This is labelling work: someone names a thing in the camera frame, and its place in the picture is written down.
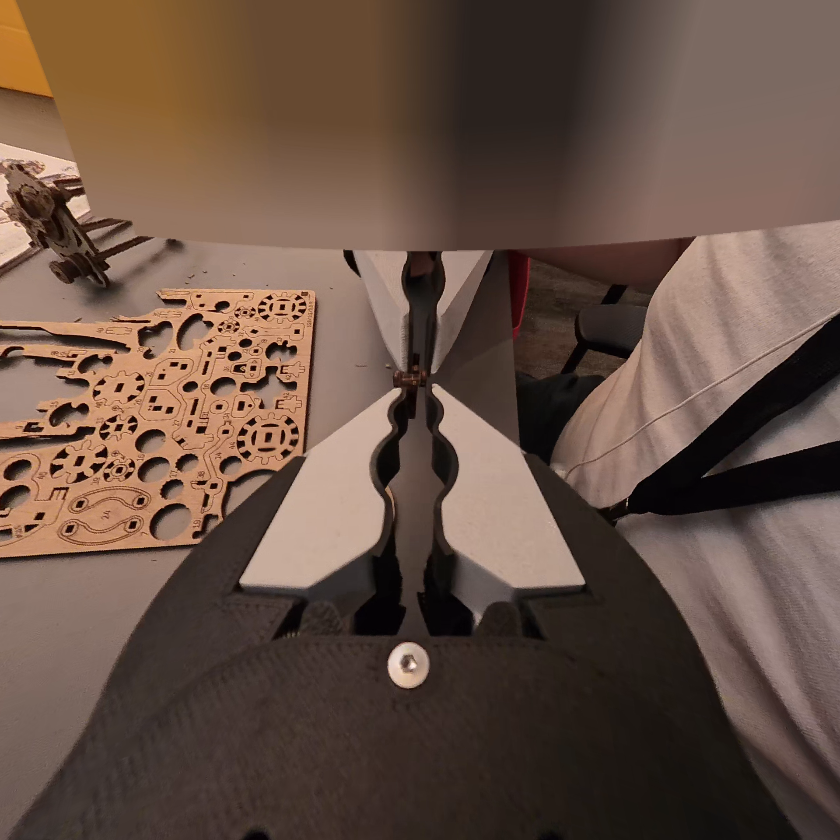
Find small dark wooden gear part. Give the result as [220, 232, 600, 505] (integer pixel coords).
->
[392, 369, 431, 417]

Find black shoulder strap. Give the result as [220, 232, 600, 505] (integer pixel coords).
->
[607, 322, 840, 526]

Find person's right forearm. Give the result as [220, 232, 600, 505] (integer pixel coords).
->
[525, 235, 698, 275]

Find open instruction booklet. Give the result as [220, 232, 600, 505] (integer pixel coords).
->
[0, 156, 93, 277]

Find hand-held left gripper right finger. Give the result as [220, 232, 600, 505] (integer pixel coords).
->
[420, 384, 586, 636]

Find yellow plastic bin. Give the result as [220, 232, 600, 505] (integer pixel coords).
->
[0, 0, 56, 98]

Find partly built wooden model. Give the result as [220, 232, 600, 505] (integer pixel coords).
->
[0, 161, 181, 290]

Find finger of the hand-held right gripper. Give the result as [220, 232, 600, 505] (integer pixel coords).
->
[353, 249, 413, 374]
[419, 249, 494, 380]

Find person's dark trousers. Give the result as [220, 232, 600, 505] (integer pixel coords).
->
[515, 371, 608, 460]

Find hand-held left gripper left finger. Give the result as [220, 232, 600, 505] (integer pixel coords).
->
[238, 387, 411, 636]

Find black office chair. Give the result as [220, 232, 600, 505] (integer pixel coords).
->
[561, 285, 657, 375]

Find laser-cut wooden parts sheet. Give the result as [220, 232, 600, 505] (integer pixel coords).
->
[0, 289, 317, 559]

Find red plastic bin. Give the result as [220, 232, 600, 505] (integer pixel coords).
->
[508, 252, 531, 342]

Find thin white cord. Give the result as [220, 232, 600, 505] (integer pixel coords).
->
[564, 322, 840, 483]

